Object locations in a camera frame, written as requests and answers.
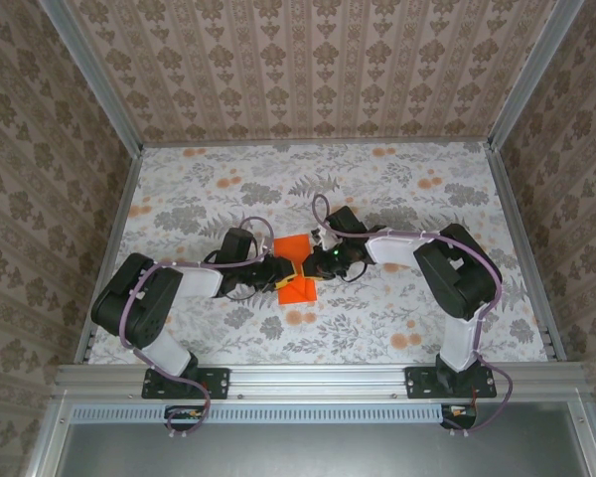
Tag orange square paper sheet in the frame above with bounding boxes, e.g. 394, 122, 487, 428
272, 234, 318, 305

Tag grey metal sheet panel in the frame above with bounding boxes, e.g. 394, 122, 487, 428
54, 421, 592, 477

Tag floral patterned table cover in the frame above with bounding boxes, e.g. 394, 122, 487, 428
87, 141, 550, 367

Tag small black connector box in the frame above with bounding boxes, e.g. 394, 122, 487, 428
440, 402, 479, 431
164, 404, 211, 432

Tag aluminium front frame beam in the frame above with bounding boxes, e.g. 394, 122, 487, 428
54, 362, 591, 402

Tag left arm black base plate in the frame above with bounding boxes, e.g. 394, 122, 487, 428
141, 366, 229, 400

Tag aluminium back rail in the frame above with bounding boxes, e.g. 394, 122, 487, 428
141, 138, 489, 149

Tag slotted grey cable duct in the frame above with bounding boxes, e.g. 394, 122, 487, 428
72, 402, 448, 425

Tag aluminium side rail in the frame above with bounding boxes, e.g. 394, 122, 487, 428
74, 147, 146, 365
482, 141, 568, 363

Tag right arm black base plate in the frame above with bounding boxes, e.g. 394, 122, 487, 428
405, 366, 498, 400

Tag aluminium corner post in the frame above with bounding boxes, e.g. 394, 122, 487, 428
38, 0, 145, 153
487, 0, 586, 150

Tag aluminium lower frame bar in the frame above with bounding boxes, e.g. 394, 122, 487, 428
24, 397, 75, 477
568, 397, 596, 477

